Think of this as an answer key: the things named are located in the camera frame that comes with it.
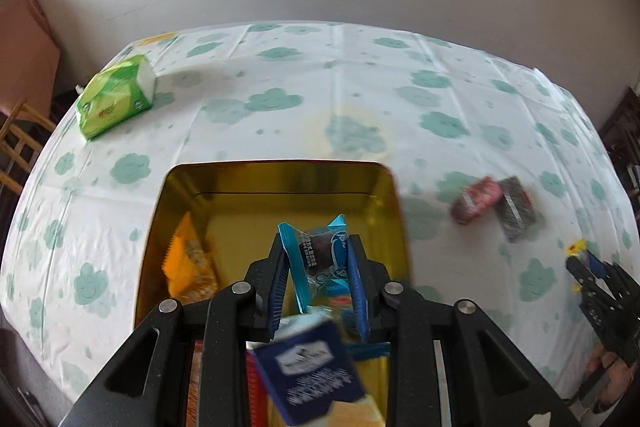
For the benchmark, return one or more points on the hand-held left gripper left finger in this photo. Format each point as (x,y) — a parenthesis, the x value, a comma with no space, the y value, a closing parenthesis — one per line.
(277,287)

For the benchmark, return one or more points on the cloud print tablecloth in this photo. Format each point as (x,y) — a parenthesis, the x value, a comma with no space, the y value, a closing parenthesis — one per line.
(350,97)

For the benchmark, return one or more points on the blue chocolate cake packet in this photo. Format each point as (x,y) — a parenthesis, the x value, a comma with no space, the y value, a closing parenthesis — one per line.
(315,252)

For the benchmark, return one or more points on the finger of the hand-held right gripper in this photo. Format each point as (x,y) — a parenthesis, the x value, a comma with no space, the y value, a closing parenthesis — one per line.
(587,292)
(595,264)

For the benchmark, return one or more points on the grey snack packet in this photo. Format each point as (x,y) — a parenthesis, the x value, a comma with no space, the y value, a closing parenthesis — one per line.
(515,207)

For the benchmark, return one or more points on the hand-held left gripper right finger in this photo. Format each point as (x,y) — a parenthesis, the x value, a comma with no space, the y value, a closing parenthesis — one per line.
(357,292)

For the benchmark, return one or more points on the orange snack packet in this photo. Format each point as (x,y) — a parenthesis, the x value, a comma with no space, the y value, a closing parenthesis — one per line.
(187,267)

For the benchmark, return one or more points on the brown board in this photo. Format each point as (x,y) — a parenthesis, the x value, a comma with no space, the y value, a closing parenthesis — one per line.
(25,52)

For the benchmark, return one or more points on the blue soda cracker packet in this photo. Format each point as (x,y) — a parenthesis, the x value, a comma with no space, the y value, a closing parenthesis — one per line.
(310,372)

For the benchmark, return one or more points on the red snack packet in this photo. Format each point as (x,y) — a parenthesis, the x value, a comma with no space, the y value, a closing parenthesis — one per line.
(475,199)

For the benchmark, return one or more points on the wooden chair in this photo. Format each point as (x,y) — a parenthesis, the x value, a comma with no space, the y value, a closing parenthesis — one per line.
(20,142)

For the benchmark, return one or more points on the person's right hand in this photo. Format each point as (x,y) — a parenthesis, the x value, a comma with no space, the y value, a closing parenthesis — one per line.
(622,382)

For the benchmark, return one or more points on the yellow candy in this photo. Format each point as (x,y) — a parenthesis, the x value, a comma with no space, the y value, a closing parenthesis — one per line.
(576,248)

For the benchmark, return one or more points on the dark wooden furniture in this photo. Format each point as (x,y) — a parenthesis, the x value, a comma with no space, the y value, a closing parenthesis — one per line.
(625,142)

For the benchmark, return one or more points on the green tissue pack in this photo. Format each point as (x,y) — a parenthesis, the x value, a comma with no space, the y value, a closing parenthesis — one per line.
(112,99)

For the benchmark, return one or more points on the gold tin box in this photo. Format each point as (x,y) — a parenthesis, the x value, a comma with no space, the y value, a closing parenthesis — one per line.
(280,207)

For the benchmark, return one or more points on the blue snack packet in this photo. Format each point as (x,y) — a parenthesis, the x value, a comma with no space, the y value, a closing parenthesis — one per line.
(372,349)

